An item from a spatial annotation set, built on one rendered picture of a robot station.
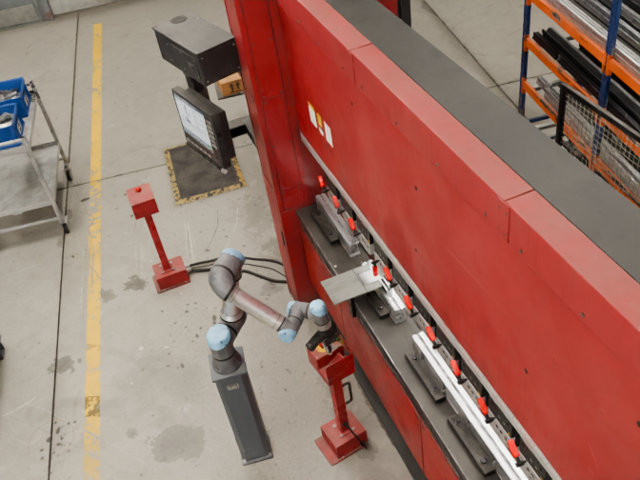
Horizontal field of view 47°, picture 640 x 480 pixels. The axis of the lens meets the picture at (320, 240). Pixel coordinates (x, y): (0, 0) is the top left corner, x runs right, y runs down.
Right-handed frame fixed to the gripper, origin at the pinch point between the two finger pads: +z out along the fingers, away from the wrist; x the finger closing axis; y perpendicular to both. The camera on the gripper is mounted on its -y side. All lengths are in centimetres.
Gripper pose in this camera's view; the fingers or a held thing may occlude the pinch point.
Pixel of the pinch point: (328, 353)
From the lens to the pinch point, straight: 363.0
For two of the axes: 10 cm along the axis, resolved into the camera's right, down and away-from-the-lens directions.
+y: 8.4, -4.8, 2.5
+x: -5.1, -5.2, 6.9
